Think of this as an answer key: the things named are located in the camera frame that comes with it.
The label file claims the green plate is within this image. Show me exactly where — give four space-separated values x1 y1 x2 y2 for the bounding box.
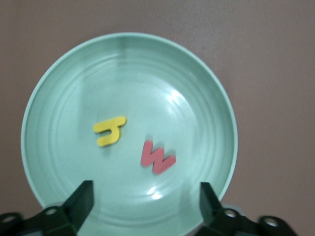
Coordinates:
21 33 239 236

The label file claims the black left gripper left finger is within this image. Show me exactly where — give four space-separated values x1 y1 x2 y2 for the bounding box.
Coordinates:
0 180 95 236

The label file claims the yellow foam letter h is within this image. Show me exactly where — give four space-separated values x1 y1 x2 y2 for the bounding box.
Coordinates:
93 116 127 148

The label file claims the red foam letter w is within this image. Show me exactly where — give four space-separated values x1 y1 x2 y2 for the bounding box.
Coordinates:
140 140 177 175

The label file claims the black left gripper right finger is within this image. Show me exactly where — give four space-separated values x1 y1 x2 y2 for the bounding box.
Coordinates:
194 181 300 236

